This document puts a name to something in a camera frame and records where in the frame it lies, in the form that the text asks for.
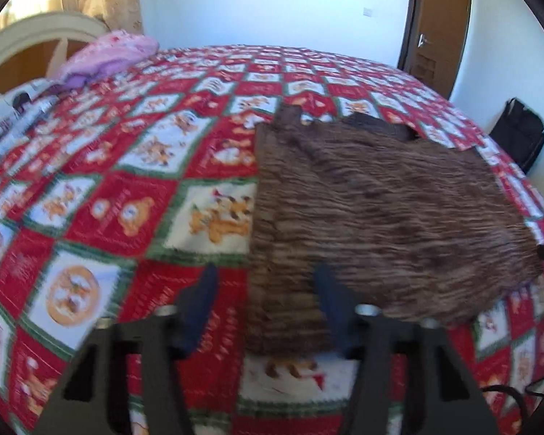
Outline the cream and wood headboard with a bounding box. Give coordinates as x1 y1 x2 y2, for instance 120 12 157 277
0 11 112 96

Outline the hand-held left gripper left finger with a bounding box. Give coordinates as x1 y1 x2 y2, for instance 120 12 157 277
32 263 220 435

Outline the red checkered printed bedspread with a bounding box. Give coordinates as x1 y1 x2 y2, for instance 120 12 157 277
0 44 544 435

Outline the black cable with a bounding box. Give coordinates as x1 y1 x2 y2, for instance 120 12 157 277
481 369 544 413

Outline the grey cartoon print pillow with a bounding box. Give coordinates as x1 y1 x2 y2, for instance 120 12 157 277
0 79 62 121
0 100 59 170

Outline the black folding trolley bag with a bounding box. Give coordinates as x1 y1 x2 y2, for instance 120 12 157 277
489 97 544 175

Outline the brown knitted sweater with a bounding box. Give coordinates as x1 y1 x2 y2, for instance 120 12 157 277
245 104 544 356

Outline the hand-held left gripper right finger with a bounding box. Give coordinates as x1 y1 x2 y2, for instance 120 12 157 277
315 263 499 435

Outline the brown wooden door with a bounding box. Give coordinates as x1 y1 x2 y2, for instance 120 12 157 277
398 0 473 100

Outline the pink pillow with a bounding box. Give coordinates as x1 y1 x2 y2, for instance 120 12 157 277
54 29 160 89

